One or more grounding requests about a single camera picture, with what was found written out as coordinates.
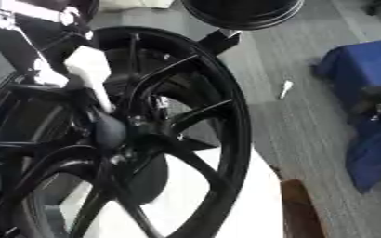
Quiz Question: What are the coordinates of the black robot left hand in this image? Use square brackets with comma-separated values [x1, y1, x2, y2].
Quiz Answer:
[0, 13, 129, 151]

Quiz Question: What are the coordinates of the white pin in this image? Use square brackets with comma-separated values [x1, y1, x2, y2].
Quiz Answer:
[276, 79, 296, 100]
[154, 95, 171, 111]
[61, 45, 116, 114]

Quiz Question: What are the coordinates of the black spoked wheel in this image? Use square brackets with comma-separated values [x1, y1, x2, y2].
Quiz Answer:
[0, 25, 255, 238]

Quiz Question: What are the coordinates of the brown wooden board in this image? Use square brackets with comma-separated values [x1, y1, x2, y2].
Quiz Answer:
[278, 178, 327, 238]

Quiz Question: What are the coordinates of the blue fabric bag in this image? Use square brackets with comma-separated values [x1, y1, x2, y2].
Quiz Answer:
[309, 38, 381, 194]

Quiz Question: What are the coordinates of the black wheel stand bracket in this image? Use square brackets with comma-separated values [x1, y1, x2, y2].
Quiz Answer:
[197, 29, 243, 56]

